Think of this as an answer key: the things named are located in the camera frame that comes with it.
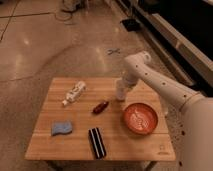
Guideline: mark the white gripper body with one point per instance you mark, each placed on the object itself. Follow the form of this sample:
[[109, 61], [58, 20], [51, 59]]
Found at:
[[120, 86]]

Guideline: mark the white ceramic cup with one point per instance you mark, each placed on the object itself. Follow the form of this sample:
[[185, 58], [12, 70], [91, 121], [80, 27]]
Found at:
[[120, 94]]

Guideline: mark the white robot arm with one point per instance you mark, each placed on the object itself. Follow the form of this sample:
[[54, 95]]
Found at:
[[196, 153]]

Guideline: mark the orange ceramic bowl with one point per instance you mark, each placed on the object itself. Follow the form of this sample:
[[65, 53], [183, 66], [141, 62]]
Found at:
[[140, 118]]

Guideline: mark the dark red small object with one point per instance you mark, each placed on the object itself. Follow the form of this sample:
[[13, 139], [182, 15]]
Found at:
[[100, 107]]

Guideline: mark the white plastic bottle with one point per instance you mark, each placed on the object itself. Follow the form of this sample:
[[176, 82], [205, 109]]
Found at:
[[74, 93]]

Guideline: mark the wooden table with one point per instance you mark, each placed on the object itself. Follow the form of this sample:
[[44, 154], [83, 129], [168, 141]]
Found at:
[[120, 143]]

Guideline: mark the black white striped case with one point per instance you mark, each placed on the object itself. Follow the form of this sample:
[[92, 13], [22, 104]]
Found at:
[[97, 143]]

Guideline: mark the black floor mat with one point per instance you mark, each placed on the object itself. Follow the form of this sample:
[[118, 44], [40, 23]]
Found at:
[[131, 24]]

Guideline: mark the blue sponge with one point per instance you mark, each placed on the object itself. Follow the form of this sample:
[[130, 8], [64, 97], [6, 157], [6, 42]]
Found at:
[[61, 128]]

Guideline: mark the long white black bench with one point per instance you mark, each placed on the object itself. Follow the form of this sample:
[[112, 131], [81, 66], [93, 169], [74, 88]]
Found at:
[[184, 28]]

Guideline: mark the white base with cables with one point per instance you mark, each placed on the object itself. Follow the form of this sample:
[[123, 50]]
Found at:
[[72, 5]]

